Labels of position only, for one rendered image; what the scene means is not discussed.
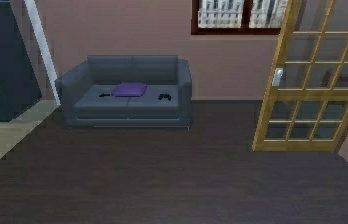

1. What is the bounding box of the wooden glass-paned room door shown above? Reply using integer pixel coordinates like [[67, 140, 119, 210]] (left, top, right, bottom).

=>
[[252, 0, 348, 153]]

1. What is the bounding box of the dark red framed window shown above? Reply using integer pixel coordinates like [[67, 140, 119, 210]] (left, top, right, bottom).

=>
[[190, 0, 289, 36]]

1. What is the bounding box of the purple cushion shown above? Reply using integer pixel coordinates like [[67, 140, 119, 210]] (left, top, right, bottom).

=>
[[111, 82, 148, 98]]

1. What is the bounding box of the silver door handle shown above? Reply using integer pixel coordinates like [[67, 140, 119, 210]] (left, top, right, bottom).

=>
[[271, 67, 284, 88]]

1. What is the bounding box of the dark blue-grey cabinet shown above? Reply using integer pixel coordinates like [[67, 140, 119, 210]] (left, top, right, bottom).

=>
[[0, 0, 43, 123]]

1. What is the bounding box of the dark grey sofa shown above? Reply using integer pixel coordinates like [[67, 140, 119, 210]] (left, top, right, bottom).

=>
[[54, 54, 193, 131]]

